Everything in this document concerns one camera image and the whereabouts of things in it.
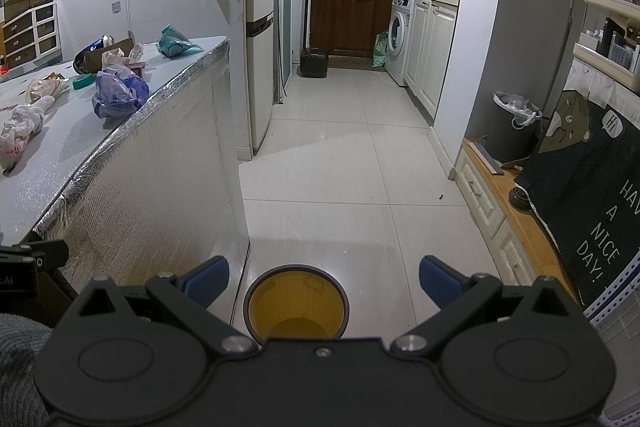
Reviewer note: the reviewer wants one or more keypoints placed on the white wall shelf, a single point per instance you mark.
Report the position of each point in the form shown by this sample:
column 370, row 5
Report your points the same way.
column 613, row 46

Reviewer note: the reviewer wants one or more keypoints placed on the white paper wrapper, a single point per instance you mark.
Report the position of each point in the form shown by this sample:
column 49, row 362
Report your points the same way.
column 117, row 57

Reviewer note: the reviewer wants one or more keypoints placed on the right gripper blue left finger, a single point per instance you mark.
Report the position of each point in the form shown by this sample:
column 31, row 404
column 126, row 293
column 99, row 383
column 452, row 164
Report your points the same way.
column 206, row 282

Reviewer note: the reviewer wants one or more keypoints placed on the white refrigerator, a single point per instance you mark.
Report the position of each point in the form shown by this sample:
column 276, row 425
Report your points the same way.
column 260, row 69

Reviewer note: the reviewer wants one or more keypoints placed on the yellow round trash bin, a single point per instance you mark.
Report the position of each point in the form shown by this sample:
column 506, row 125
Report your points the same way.
column 296, row 301

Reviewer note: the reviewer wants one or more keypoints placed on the crushed blue Pepsi can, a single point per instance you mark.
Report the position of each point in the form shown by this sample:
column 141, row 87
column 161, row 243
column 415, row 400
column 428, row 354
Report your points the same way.
column 81, row 58

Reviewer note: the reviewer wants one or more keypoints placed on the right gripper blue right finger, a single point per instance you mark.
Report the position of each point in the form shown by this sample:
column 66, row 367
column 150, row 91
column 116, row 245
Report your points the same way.
column 442, row 283

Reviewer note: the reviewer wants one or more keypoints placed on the white kitchen cabinets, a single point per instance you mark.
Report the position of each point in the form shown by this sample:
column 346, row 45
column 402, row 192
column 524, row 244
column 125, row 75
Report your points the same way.
column 428, row 56

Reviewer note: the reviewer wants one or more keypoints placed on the gold foil wrapper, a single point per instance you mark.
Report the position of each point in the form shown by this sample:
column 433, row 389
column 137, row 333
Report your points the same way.
column 53, row 84

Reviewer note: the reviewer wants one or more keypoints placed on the teal plastic wrapper bag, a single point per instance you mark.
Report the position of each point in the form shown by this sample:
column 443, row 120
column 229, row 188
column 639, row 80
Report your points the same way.
column 173, row 43

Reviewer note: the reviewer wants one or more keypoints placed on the white washing machine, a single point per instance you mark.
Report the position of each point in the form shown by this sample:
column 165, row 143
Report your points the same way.
column 398, row 40

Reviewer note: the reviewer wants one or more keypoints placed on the teal round lid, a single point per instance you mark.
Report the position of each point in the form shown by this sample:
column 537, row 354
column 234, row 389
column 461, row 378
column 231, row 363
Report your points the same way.
column 83, row 81

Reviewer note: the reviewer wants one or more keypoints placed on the dark trash bin with liner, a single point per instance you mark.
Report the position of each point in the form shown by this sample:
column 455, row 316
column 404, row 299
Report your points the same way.
column 514, row 129

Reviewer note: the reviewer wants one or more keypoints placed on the green plastic bag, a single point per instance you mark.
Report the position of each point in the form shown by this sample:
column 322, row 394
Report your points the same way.
column 380, row 50

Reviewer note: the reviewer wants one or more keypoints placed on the red cigarette box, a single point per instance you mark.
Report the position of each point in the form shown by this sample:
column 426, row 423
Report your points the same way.
column 137, row 68

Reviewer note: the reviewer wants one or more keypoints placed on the white drawer cabinet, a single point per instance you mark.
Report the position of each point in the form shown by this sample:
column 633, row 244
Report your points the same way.
column 32, row 38

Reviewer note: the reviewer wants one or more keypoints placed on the black box on floor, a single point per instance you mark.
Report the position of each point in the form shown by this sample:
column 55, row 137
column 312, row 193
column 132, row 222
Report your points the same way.
column 314, row 63

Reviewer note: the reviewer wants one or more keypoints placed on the white knotted plastic bag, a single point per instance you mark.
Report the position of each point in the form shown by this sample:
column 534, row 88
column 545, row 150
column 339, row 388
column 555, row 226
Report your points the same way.
column 25, row 122

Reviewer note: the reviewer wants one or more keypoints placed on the white low wooden-top cabinet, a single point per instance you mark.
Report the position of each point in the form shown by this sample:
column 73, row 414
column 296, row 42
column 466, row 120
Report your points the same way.
column 517, row 242

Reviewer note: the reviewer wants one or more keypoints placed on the blue plastic bag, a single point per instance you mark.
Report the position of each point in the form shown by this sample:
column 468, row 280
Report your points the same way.
column 119, row 92

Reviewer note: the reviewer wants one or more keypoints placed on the brown cardboard piece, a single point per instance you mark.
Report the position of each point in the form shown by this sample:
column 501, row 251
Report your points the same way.
column 97, row 57

